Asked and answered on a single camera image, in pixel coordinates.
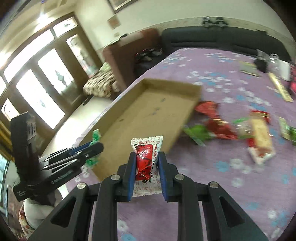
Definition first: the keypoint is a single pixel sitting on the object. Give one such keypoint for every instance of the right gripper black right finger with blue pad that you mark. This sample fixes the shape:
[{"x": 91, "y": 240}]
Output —
[{"x": 205, "y": 211}]

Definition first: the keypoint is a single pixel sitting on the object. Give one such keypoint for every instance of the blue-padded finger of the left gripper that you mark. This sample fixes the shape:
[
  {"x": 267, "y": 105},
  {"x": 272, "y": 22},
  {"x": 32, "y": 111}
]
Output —
[{"x": 68, "y": 161}]

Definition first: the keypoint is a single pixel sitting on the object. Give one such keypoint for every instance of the green foil snack left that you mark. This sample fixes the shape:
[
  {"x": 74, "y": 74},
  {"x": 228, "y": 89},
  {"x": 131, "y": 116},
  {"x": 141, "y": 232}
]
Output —
[{"x": 199, "y": 134}]

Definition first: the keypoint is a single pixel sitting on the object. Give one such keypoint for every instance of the red foil snack lower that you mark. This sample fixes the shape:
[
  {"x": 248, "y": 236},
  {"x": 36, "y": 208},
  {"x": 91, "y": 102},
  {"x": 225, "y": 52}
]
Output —
[{"x": 222, "y": 129}]

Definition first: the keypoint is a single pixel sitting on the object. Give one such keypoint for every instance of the red foil snack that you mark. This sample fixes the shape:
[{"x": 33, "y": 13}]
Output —
[
  {"x": 208, "y": 108},
  {"x": 222, "y": 129}
]

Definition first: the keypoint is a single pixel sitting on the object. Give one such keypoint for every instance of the purple floral tablecloth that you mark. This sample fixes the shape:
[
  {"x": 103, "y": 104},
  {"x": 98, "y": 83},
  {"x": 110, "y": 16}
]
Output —
[{"x": 266, "y": 193}]

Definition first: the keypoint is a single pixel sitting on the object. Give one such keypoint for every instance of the white red flat snack packet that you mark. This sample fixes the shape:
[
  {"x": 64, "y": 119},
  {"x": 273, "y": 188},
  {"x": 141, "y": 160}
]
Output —
[{"x": 259, "y": 159}]

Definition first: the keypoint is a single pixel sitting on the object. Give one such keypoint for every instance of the patterned blanket daybed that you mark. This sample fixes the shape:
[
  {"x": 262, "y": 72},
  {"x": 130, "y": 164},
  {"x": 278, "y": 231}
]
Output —
[{"x": 103, "y": 83}]

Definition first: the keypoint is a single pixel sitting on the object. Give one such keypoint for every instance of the yellow cake bar packet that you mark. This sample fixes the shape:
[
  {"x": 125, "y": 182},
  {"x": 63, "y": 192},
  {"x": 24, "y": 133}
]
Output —
[{"x": 261, "y": 135}]

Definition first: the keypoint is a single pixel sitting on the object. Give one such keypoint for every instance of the red foil snack upper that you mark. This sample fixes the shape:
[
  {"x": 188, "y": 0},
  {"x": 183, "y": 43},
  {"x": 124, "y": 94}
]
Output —
[{"x": 208, "y": 108}]

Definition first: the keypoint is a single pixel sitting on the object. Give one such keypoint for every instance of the wooden glass door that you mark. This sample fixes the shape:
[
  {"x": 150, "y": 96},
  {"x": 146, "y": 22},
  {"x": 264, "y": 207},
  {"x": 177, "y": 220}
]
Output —
[{"x": 45, "y": 77}]

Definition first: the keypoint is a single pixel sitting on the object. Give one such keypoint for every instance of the brown cardboard tray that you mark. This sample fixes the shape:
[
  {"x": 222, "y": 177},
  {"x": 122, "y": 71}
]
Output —
[{"x": 151, "y": 108}]

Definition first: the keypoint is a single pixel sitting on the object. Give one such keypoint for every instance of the red long snack packet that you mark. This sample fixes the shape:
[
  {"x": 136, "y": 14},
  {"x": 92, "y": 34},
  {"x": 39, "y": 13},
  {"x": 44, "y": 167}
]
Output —
[{"x": 261, "y": 114}]

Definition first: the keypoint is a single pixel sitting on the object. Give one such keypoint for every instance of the white green snack packet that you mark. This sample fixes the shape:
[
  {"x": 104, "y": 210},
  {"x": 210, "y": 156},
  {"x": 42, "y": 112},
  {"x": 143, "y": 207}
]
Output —
[{"x": 284, "y": 128}]

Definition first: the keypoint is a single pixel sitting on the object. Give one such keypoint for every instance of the brown armchair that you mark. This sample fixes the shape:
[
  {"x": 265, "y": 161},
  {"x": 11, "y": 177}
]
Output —
[{"x": 121, "y": 54}]

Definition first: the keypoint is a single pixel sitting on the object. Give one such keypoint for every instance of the dark green pea snack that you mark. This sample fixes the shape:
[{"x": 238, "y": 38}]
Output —
[{"x": 292, "y": 134}]

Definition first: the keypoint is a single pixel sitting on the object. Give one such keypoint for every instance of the cream long tube packet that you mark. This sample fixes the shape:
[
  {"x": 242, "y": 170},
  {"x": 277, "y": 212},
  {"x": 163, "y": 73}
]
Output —
[{"x": 280, "y": 87}]

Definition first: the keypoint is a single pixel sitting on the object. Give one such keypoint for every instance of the olive flat booklet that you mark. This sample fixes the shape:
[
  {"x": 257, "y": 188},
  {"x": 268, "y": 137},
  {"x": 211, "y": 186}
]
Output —
[{"x": 248, "y": 68}]

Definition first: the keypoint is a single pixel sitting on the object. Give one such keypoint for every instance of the black small container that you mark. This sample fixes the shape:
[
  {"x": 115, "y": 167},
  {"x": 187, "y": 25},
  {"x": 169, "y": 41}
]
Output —
[{"x": 261, "y": 61}]

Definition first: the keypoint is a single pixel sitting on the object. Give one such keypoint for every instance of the clear plastic cup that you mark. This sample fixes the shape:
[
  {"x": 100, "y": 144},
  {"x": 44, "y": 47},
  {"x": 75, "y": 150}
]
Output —
[{"x": 274, "y": 64}]

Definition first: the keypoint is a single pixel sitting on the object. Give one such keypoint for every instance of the white kettle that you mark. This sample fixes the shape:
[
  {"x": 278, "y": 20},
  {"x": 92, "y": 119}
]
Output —
[{"x": 284, "y": 69}]

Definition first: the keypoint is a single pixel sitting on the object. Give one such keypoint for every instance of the black leather sofa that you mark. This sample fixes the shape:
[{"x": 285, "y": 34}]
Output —
[{"x": 239, "y": 40}]

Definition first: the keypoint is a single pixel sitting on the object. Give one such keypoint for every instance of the framed horse painting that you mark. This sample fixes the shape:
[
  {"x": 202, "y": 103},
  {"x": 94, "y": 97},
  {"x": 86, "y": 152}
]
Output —
[{"x": 119, "y": 5}]

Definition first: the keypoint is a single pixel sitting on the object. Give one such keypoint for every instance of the pink sleeved water bottle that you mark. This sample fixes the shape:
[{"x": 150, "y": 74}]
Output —
[{"x": 292, "y": 82}]

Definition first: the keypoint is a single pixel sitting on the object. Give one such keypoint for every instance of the black grippers on sofa back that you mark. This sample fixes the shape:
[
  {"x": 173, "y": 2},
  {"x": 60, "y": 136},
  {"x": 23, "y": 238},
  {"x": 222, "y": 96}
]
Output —
[{"x": 218, "y": 21}]

